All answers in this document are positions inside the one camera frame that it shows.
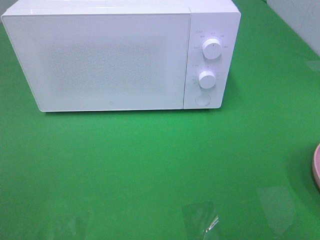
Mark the lower white microwave knob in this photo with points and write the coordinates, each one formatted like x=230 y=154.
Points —
x=207 y=79

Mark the white microwave oven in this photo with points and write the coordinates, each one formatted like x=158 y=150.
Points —
x=208 y=18

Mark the white microwave door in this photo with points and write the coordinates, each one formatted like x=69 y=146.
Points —
x=102 y=62

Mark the round white door button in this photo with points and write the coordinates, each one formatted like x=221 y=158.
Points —
x=203 y=99

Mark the white microwave knob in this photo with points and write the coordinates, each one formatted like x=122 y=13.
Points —
x=207 y=79
x=212 y=48

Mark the pink round plate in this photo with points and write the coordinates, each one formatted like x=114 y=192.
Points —
x=315 y=167

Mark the upper white microwave knob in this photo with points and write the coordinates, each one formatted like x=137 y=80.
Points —
x=212 y=48

